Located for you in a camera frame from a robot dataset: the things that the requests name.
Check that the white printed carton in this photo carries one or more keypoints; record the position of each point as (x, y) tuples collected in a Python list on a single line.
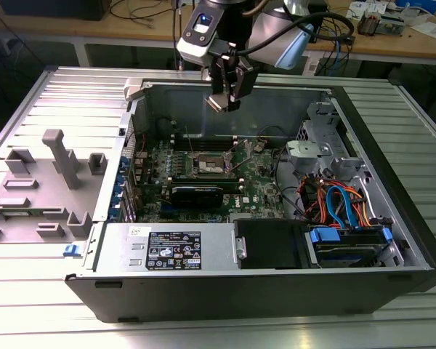
[(367, 9)]

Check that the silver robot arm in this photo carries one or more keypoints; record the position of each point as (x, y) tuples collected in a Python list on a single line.
[(272, 32)]

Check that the blue card clip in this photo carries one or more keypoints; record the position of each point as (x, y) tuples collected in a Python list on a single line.
[(117, 196), (120, 181), (113, 212), (123, 165)]

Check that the thin metal locking lever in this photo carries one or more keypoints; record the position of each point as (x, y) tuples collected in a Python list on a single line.
[(190, 140), (240, 165)]

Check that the small black box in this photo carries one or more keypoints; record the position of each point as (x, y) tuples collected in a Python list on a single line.
[(347, 40)]

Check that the green motherboard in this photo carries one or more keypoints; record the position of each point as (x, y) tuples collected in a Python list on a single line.
[(254, 174)]

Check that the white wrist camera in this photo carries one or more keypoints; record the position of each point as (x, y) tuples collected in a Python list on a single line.
[(196, 47)]

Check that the finned metal heatsink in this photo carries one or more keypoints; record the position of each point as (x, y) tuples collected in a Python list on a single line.
[(368, 23)]

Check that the grey electronic device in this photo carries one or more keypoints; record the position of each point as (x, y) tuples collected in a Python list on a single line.
[(392, 25)]

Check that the blue case latch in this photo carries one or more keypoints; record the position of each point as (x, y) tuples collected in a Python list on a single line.
[(72, 250)]

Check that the black upright box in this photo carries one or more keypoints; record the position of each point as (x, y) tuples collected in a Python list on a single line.
[(319, 7)]

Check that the white paper sheets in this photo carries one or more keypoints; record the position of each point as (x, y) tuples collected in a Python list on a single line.
[(430, 30)]

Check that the hard disk in blue carrier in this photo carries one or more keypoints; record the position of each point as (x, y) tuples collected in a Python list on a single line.
[(325, 234)]

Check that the black PC case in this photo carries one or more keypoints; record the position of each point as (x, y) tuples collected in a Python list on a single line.
[(203, 298)]

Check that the wooden desk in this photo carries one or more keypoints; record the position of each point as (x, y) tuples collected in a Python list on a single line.
[(385, 47)]

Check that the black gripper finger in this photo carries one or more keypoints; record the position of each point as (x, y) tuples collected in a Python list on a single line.
[(218, 76), (245, 80)]

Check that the silver CPU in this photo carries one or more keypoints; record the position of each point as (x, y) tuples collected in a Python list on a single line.
[(217, 102)]

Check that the silver metal disk bay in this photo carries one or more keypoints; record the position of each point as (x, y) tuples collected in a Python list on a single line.
[(312, 152)]

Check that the black RAM slot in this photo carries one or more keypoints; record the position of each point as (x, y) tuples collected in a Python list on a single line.
[(210, 145), (203, 139)]

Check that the black expansion slot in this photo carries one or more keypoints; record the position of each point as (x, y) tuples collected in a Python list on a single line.
[(189, 215)]

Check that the black RAM stick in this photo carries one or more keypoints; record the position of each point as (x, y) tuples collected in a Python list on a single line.
[(203, 179)]

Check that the silver power supply unit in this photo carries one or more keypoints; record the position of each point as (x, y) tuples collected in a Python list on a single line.
[(116, 251)]

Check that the round coin cell battery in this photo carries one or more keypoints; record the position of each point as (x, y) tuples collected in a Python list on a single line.
[(259, 147)]

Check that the black graphics card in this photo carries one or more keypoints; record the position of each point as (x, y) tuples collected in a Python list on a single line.
[(196, 196)]

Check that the grey parts rack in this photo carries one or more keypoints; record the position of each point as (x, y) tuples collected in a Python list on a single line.
[(40, 203)]

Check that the CPU socket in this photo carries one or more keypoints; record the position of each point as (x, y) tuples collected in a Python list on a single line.
[(209, 167)]

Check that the black computer box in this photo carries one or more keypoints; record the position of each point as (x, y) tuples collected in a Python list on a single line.
[(54, 9)]

